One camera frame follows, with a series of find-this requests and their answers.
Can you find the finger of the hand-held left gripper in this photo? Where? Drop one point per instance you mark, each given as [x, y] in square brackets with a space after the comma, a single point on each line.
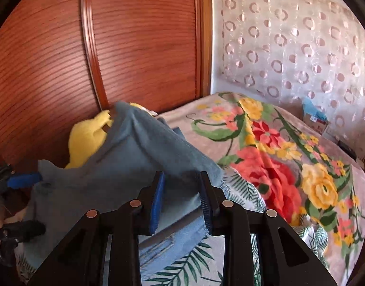
[24, 229]
[24, 180]

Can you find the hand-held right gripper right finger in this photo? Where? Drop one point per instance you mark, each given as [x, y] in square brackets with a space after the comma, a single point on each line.
[206, 207]

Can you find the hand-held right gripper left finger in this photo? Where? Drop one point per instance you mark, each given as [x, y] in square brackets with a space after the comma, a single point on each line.
[157, 204]

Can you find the grey-blue pants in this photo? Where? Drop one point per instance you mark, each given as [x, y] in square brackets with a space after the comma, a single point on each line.
[120, 161]

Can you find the blue denim jeans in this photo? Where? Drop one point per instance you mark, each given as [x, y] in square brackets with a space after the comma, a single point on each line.
[173, 241]

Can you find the palm leaf print bed sheet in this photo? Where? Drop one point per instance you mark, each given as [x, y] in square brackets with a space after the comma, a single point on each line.
[185, 268]

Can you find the floral print blanket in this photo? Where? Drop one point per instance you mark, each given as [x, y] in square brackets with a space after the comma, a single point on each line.
[274, 166]

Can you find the box with blue plastic bag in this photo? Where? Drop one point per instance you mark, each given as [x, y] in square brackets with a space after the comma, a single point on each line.
[314, 114]

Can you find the wooden headboard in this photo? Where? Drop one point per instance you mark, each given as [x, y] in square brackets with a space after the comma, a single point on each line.
[125, 50]

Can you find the sheer curtain with circles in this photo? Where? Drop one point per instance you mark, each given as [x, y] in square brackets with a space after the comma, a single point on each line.
[295, 47]

